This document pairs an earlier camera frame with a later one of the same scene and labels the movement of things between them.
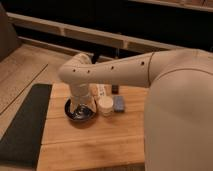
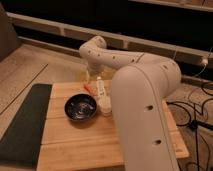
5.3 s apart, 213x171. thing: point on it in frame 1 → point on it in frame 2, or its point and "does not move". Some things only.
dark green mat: [20, 143] does not move
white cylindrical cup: [106, 105] does not move
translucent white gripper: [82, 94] → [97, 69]
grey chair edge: [8, 35] does not move
